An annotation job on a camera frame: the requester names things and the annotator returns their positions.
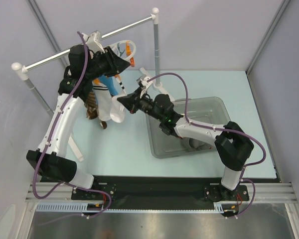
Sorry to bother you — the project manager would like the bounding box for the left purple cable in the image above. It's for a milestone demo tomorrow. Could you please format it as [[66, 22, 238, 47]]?
[[32, 31, 113, 220]]

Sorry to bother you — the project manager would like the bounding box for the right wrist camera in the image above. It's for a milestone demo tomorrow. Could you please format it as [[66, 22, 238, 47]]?
[[137, 75, 152, 98]]

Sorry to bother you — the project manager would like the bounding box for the blue patterned sock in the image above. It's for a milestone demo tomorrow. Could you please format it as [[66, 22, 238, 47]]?
[[99, 76, 118, 96]]

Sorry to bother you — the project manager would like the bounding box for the brown sock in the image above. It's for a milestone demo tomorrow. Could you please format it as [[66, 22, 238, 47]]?
[[84, 91, 107, 129]]

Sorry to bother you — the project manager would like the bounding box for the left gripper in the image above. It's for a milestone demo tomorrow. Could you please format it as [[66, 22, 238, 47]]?
[[85, 46, 130, 81]]

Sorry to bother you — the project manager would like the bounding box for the grey plastic bin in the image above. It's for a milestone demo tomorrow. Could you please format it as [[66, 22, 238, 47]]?
[[146, 97, 231, 159]]

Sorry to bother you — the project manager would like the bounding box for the orange clothes peg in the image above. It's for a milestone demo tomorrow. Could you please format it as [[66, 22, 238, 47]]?
[[130, 57, 135, 67]]

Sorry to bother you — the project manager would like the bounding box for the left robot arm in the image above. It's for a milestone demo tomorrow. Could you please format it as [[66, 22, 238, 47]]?
[[26, 44, 130, 199]]

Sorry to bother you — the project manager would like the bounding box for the white black striped sock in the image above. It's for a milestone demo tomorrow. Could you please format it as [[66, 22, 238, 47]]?
[[110, 75, 127, 123]]

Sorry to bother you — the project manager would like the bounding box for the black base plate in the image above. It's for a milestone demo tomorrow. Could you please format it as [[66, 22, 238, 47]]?
[[69, 174, 281, 210]]

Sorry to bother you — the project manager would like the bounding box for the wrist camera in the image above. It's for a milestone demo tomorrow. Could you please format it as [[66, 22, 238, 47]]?
[[137, 75, 152, 98], [83, 31, 105, 53]]

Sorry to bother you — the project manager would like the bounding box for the white silver clothes rack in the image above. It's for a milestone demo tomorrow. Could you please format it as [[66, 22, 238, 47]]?
[[11, 7, 176, 162]]

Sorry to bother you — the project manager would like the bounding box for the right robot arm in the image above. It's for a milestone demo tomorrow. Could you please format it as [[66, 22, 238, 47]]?
[[117, 87, 254, 200]]

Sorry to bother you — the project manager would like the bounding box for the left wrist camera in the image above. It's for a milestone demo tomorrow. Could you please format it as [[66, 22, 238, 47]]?
[[83, 31, 105, 53]]

